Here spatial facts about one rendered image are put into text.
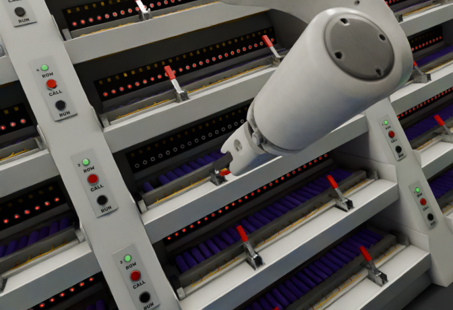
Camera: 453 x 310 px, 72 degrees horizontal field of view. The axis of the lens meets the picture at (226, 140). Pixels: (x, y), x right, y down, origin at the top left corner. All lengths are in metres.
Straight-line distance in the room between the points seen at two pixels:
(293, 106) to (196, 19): 0.52
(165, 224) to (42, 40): 0.42
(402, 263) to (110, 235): 0.71
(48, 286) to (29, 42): 0.44
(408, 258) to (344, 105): 0.75
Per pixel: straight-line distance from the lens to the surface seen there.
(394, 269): 0.94
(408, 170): 0.95
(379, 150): 0.91
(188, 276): 0.73
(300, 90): 0.26
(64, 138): 0.65
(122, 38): 0.72
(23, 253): 0.72
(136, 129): 0.65
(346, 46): 0.26
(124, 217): 0.63
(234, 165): 0.43
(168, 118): 0.66
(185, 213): 0.65
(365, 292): 0.89
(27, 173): 0.66
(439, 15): 1.24
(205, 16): 0.78
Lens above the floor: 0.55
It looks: 2 degrees up
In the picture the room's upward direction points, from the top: 24 degrees counter-clockwise
